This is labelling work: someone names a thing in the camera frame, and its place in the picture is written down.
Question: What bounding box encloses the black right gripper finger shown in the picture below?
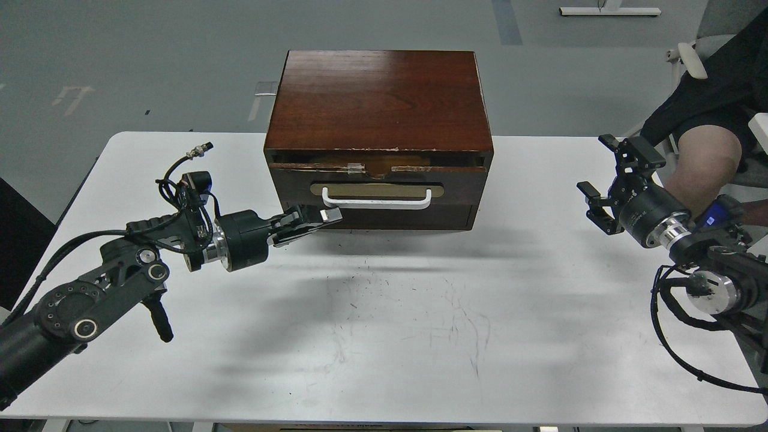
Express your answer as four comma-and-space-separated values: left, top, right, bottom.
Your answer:
577, 181, 625, 235
598, 134, 667, 180

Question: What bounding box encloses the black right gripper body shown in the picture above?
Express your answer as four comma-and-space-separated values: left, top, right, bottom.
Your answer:
608, 174, 691, 248

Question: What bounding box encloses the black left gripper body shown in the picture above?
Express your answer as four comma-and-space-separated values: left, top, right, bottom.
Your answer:
215, 209, 285, 272

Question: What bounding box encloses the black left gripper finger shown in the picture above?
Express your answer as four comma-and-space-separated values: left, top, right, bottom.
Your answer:
272, 207, 343, 248
271, 205, 328, 236

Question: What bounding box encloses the wooden drawer with white handle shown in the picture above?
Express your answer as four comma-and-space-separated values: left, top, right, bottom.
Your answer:
267, 162, 489, 209

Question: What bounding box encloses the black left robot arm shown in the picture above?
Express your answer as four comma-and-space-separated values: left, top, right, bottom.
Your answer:
1, 143, 343, 409

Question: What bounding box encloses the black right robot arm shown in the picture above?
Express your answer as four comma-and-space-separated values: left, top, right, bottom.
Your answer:
577, 134, 767, 394

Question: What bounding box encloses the dark wooden drawer cabinet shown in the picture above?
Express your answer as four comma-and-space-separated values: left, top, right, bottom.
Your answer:
264, 51, 494, 230

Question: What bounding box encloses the seated person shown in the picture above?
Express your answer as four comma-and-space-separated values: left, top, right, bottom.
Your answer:
640, 11, 767, 218

